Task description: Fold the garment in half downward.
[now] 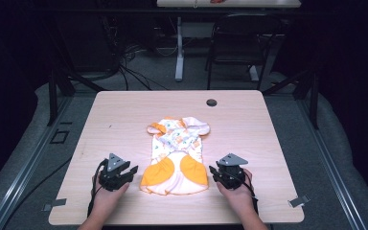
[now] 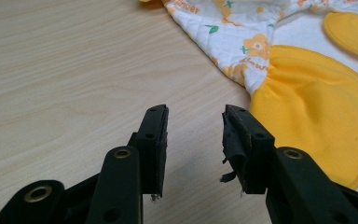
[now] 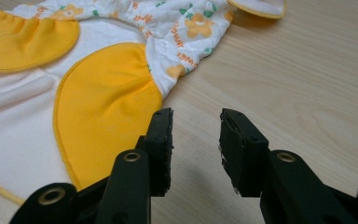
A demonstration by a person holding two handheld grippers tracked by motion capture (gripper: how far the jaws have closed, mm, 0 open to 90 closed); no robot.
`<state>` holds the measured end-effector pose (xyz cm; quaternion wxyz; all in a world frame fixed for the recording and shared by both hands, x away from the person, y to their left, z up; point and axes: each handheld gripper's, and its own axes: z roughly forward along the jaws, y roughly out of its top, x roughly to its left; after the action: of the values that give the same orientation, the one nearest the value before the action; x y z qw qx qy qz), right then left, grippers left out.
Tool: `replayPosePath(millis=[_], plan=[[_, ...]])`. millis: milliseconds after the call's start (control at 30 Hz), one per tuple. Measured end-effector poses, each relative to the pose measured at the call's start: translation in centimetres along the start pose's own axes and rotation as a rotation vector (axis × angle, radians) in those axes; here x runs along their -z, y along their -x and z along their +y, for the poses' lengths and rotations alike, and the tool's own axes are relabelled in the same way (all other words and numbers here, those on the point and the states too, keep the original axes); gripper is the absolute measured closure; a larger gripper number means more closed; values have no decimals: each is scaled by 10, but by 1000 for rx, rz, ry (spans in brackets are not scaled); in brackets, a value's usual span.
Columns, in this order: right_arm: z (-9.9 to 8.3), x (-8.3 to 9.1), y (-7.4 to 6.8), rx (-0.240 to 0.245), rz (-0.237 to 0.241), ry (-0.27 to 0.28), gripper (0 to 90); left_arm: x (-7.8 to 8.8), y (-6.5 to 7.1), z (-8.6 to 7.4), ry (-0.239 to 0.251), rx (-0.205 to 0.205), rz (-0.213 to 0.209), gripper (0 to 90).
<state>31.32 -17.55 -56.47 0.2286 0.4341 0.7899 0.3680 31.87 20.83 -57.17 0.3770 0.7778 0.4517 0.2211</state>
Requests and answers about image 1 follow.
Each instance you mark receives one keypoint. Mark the person's left hand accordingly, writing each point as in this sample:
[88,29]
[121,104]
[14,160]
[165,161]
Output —
[107,199]

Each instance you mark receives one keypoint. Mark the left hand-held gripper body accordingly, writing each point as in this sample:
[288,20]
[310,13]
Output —
[113,179]

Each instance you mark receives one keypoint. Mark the person's right hand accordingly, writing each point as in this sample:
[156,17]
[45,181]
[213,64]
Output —
[238,198]

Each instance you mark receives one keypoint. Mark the black folding chair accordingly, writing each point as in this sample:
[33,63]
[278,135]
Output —
[241,48]

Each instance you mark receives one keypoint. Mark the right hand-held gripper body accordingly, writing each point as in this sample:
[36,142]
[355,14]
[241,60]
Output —
[231,175]

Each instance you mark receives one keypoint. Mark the white table leg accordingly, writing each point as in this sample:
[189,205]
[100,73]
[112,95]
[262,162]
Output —
[179,54]

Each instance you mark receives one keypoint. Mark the aluminium floor rail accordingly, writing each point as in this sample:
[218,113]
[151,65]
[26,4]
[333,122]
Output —
[330,166]
[25,166]

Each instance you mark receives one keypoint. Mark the red object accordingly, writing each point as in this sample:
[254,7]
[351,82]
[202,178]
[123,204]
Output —
[218,1]

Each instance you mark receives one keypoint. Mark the black metal stand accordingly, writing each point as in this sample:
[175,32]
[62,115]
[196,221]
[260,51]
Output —
[57,86]
[303,89]

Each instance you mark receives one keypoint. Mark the grey tape strip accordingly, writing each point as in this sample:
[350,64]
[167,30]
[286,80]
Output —
[299,201]
[56,203]

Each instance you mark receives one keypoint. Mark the orange and white baby romper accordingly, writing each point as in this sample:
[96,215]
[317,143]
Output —
[177,153]

